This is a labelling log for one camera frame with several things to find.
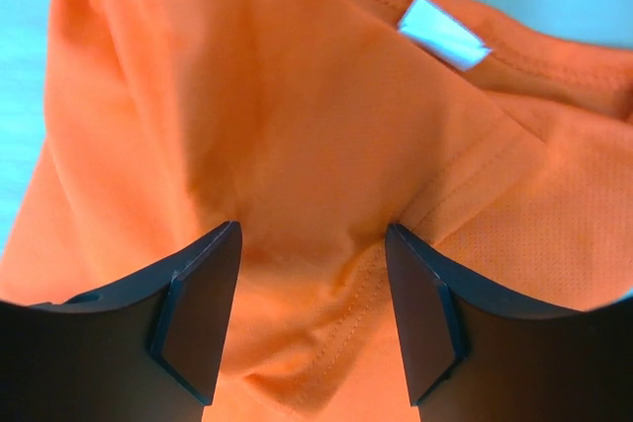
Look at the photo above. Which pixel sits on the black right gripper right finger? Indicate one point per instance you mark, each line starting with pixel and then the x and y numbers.
pixel 474 350

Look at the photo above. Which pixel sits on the orange t-shirt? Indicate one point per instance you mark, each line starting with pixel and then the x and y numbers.
pixel 316 123

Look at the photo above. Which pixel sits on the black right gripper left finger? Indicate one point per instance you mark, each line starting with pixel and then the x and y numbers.
pixel 147 347

